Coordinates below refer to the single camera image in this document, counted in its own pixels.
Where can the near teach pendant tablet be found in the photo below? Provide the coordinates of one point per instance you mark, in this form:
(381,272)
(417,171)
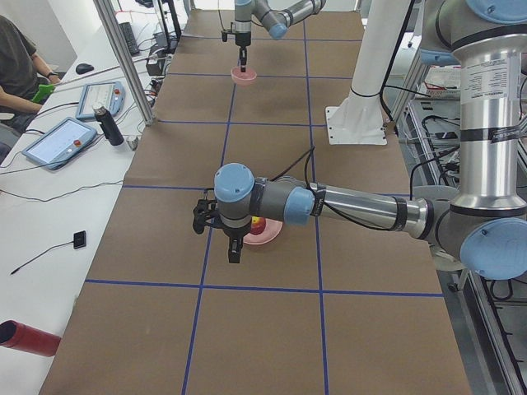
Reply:
(60,144)

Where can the black water bottle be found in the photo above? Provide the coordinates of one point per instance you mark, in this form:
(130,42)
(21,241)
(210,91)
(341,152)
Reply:
(108,125)

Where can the red cylinder tube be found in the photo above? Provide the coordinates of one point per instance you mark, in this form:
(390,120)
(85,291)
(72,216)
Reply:
(21,337)

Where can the seated person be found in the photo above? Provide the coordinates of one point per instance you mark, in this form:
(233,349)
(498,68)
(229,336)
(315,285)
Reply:
(22,72)

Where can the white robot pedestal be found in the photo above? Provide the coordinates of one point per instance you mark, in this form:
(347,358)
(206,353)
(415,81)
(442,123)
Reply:
(358,120)

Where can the aluminium frame post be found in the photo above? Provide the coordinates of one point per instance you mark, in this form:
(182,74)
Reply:
(118,44)

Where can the red yellow apple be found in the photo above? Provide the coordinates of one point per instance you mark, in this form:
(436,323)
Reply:
(258,225)

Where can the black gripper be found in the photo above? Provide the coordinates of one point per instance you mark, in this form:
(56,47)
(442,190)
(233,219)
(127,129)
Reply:
(233,233)
(243,39)

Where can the black computer mouse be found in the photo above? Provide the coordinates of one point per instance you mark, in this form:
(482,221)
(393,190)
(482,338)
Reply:
(83,68)

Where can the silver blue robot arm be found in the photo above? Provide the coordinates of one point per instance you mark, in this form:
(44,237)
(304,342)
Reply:
(275,22)
(354,174)

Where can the teach pendant tablet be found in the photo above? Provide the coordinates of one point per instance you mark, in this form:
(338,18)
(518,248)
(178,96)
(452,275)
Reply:
(109,94)
(60,144)

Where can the black keyboard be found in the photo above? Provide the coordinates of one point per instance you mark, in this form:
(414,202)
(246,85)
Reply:
(129,38)

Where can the pink plate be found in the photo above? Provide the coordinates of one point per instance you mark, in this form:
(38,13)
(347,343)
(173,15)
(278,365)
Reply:
(272,230)

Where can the pink bowl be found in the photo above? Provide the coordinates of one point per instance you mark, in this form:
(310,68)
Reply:
(243,77)

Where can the small black square sensor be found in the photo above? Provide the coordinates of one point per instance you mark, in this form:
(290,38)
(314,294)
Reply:
(79,239)

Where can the far teach pendant tablet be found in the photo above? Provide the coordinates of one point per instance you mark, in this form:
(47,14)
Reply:
(109,94)

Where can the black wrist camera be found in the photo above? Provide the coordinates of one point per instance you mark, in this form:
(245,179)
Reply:
(206,214)

